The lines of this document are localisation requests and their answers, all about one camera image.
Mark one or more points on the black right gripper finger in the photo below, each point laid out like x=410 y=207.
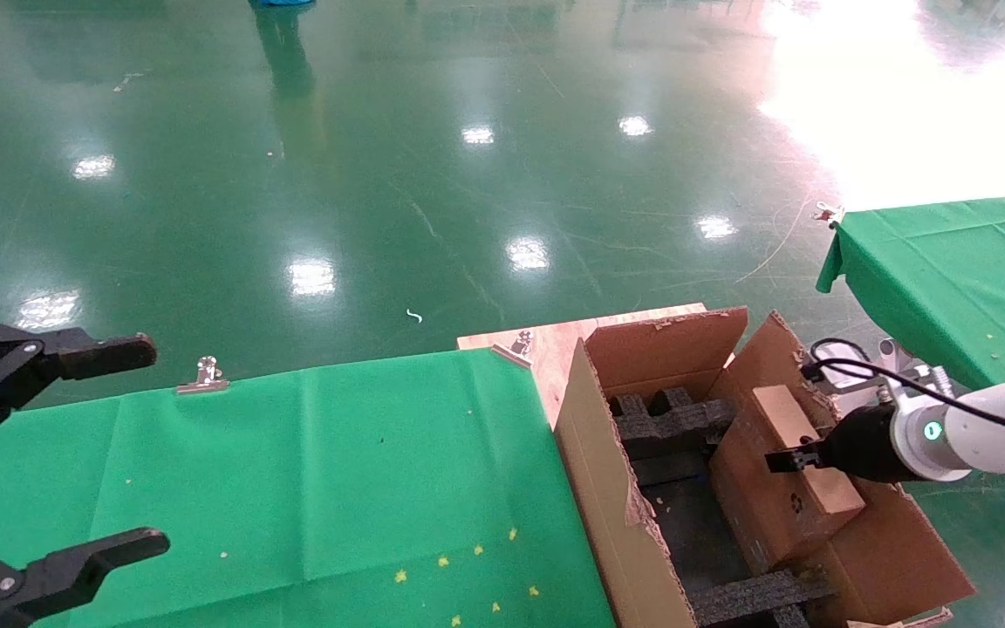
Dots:
x=795 y=458

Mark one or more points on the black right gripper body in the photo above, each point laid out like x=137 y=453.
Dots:
x=864 y=445

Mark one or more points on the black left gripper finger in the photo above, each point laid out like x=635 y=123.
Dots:
x=75 y=567
x=101 y=353

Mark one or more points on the small cardboard box with hole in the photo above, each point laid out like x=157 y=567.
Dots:
x=782 y=515

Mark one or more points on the large open cardboard carton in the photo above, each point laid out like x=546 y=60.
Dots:
x=607 y=488

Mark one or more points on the silver binder clip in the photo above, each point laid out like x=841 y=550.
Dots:
x=828 y=214
x=201 y=377
x=520 y=346

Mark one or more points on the black foam bottom sheet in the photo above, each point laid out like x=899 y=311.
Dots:
x=694 y=523

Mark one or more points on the black foam insert block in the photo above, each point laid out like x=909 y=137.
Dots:
x=677 y=423
x=747 y=597

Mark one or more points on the plain green tablecloth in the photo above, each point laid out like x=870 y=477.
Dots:
x=947 y=270

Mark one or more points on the green tablecloth with yellow marks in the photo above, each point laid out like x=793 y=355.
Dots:
x=337 y=488

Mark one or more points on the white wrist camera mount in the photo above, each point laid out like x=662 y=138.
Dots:
x=851 y=373

